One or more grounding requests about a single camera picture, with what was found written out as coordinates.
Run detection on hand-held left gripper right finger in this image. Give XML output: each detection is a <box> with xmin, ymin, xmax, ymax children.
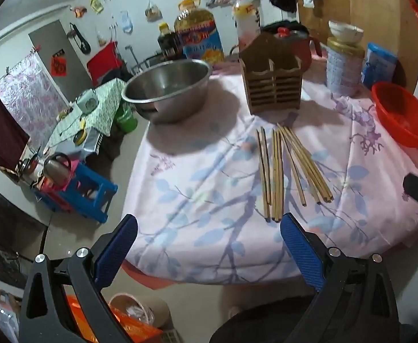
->
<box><xmin>280</xmin><ymin>212</ymin><xmax>401</xmax><ymax>343</ymax></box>

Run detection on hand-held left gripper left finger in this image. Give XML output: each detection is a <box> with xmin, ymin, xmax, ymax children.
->
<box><xmin>19</xmin><ymin>214</ymin><xmax>140</xmax><ymax>343</ymax></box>

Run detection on row of wooden chopsticks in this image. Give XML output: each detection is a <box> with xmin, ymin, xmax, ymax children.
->
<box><xmin>255</xmin><ymin>123</ymin><xmax>335</xmax><ymax>223</ymax></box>

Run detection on wooden slatted chopstick holder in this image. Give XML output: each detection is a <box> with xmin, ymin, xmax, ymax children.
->
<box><xmin>238</xmin><ymin>31</ymin><xmax>303</xmax><ymax>115</ymax></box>

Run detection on blue plastic stool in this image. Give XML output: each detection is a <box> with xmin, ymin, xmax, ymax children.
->
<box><xmin>34</xmin><ymin>161</ymin><xmax>119</xmax><ymax>225</ymax></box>

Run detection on beige bucket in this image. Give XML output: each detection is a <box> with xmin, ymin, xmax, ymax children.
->
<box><xmin>109</xmin><ymin>293</ymin><xmax>170</xmax><ymax>329</ymax></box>

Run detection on red plastic basket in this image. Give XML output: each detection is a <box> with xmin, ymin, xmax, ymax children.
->
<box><xmin>371</xmin><ymin>81</ymin><xmax>418</xmax><ymax>170</ymax></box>

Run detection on orange box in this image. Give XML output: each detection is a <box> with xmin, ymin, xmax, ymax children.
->
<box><xmin>64</xmin><ymin>295</ymin><xmax>163</xmax><ymax>343</ymax></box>

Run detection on steel kettle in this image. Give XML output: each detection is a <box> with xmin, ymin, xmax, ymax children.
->
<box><xmin>43</xmin><ymin>152</ymin><xmax>73</xmax><ymax>186</ymax></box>

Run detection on pink floral tablecloth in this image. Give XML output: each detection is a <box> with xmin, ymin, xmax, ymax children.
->
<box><xmin>125</xmin><ymin>52</ymin><xmax>418</xmax><ymax>286</ymax></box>

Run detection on green bucket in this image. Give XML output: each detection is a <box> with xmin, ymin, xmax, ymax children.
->
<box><xmin>115</xmin><ymin>102</ymin><xmax>139</xmax><ymax>134</ymax></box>

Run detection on green patterned table cover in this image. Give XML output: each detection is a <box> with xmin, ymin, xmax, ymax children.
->
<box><xmin>45</xmin><ymin>78</ymin><xmax>127</xmax><ymax>158</ymax></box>

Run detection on milk powder tin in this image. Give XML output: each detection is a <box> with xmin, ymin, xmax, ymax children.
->
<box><xmin>326</xmin><ymin>37</ymin><xmax>366</xmax><ymax>97</ymax></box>

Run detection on small white appliance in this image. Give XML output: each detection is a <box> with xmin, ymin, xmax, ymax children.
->
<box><xmin>74</xmin><ymin>91</ymin><xmax>99</xmax><ymax>113</ymax></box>

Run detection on stainless steel bowl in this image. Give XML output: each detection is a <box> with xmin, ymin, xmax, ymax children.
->
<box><xmin>121</xmin><ymin>58</ymin><xmax>212</xmax><ymax>124</ymax></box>

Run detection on white ceramic bowl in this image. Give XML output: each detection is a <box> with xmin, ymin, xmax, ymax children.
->
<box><xmin>328</xmin><ymin>19</ymin><xmax>364</xmax><ymax>45</ymax></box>

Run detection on pink floral curtain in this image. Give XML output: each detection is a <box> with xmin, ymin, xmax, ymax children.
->
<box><xmin>0</xmin><ymin>53</ymin><xmax>57</xmax><ymax>140</ymax></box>

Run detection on red electric pot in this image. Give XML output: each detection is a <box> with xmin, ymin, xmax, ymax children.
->
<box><xmin>261</xmin><ymin>21</ymin><xmax>322</xmax><ymax>74</ymax></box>

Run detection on red cloth bag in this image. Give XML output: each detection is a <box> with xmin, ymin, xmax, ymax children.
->
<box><xmin>86</xmin><ymin>42</ymin><xmax>124</xmax><ymax>79</ymax></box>

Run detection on red paper door sign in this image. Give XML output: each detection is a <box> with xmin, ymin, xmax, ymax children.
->
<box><xmin>50</xmin><ymin>53</ymin><xmax>67</xmax><ymax>76</ymax></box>

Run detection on round wooden board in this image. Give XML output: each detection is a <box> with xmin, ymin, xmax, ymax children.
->
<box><xmin>296</xmin><ymin>0</ymin><xmax>418</xmax><ymax>93</ymax></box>

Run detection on dark soy sauce bottle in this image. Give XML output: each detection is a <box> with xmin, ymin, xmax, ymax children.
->
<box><xmin>157</xmin><ymin>22</ymin><xmax>184</xmax><ymax>61</ymax></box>

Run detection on grey door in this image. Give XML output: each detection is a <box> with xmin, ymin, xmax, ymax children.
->
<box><xmin>28</xmin><ymin>19</ymin><xmax>95</xmax><ymax>90</ymax></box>

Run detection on small hanging clear bag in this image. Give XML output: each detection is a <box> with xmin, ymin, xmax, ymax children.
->
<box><xmin>120</xmin><ymin>10</ymin><xmax>134</xmax><ymax>34</ymax></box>

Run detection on yellow cooking oil jug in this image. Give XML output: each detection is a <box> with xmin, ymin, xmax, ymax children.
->
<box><xmin>174</xmin><ymin>0</ymin><xmax>226</xmax><ymax>65</ymax></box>

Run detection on small hanging snack bag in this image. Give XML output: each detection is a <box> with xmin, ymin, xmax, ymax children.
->
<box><xmin>145</xmin><ymin>0</ymin><xmax>161</xmax><ymax>22</ymax></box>

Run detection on white bottle with red cap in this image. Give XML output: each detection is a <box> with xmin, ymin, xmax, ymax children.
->
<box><xmin>231</xmin><ymin>0</ymin><xmax>262</xmax><ymax>52</ymax></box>

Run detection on black hanging strap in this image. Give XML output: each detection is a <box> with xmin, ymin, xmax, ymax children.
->
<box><xmin>68</xmin><ymin>23</ymin><xmax>91</xmax><ymax>55</ymax></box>

